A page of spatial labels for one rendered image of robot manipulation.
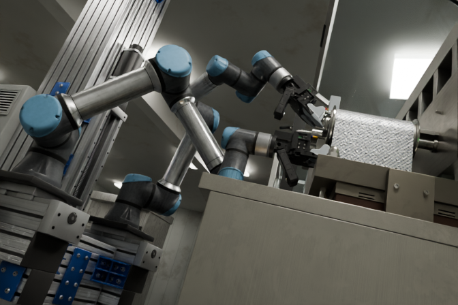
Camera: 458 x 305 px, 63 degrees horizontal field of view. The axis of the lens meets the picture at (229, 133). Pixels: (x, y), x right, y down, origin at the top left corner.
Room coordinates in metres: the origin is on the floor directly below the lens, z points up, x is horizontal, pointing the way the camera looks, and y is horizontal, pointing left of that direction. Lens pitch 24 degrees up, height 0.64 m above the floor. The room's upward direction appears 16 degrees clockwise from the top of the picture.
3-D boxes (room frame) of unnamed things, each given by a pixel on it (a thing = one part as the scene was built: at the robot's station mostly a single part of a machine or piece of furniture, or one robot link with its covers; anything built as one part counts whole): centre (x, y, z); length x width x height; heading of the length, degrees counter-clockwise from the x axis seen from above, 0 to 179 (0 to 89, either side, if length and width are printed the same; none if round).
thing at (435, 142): (1.03, -0.61, 1.25); 0.07 x 0.04 x 0.04; 78
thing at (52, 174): (1.19, 0.54, 0.87); 0.15 x 0.15 x 0.10
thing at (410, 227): (2.00, -0.56, 0.88); 2.52 x 0.66 x 0.04; 168
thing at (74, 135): (1.19, 0.54, 0.98); 0.13 x 0.12 x 0.14; 3
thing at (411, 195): (0.79, -0.43, 0.96); 0.10 x 0.03 x 0.11; 78
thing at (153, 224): (9.16, 1.77, 1.11); 1.72 x 1.32 x 2.21; 64
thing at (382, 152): (1.00, -0.43, 1.11); 0.23 x 0.01 x 0.18; 78
